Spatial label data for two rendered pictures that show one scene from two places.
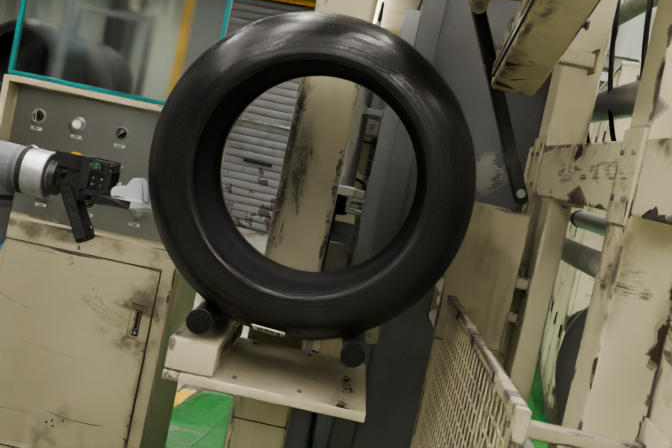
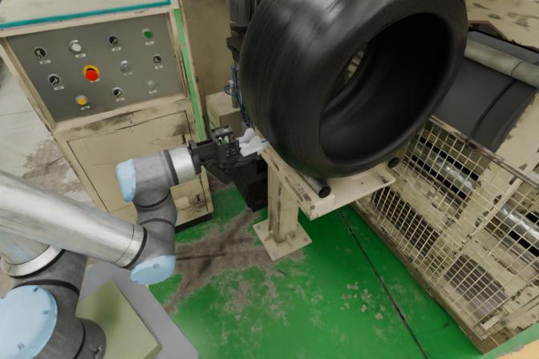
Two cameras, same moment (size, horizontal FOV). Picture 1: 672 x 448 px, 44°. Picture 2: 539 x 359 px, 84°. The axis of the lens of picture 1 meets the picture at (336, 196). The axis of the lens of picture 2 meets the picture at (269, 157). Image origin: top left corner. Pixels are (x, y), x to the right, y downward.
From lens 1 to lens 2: 1.26 m
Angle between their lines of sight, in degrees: 47
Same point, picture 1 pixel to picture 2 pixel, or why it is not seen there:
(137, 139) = (127, 39)
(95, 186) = (230, 155)
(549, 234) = not seen: hidden behind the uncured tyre
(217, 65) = (333, 54)
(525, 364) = not seen: hidden behind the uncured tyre
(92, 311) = (157, 146)
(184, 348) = (319, 205)
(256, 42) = (362, 21)
